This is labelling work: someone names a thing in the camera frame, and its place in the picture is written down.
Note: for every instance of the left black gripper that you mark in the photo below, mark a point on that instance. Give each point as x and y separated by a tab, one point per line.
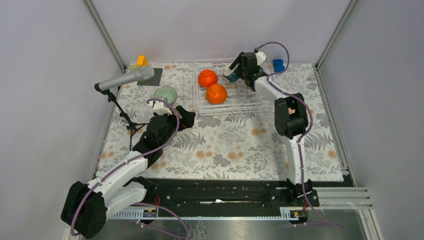
187	119

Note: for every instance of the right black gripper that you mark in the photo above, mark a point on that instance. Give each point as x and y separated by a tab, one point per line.
238	60

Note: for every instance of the pale green bowl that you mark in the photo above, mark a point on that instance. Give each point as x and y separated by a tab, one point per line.
167	92

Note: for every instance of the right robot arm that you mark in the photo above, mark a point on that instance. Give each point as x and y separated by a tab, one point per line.
292	120

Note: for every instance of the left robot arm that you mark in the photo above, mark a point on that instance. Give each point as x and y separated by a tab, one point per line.
89	205

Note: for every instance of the white and teal bowl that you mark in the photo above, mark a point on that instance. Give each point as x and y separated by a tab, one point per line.
232	75

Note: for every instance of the orange bowl rear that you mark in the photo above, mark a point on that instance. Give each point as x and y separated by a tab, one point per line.
206	78

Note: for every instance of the orange bowl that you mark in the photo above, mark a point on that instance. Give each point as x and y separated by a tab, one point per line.
216	94
206	78

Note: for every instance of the orange bowl front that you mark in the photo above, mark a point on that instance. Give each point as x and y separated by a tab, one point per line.
216	94

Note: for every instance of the blue toy block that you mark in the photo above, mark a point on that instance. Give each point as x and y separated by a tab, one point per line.
278	65

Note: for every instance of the black microphone tripod stand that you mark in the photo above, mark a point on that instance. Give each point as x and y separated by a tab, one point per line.
133	127

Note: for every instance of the silver microphone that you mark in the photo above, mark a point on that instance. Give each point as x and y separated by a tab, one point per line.
140	74

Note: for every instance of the floral table mat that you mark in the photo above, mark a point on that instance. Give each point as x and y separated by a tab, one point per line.
234	146

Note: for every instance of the yellow toy block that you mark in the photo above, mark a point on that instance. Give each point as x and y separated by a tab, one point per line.
141	61

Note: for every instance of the light green toy block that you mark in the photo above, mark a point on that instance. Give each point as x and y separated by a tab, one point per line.
132	67

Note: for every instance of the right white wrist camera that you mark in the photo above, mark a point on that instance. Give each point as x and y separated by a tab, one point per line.
260	57

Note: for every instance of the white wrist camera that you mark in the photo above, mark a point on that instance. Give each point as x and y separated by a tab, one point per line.
160	108
260	57

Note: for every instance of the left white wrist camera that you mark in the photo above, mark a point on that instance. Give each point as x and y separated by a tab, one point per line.
160	108

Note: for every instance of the white wire dish rack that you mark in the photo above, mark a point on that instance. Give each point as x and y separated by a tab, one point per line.
240	98

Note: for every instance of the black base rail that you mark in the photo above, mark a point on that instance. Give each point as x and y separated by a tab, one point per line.
252	199

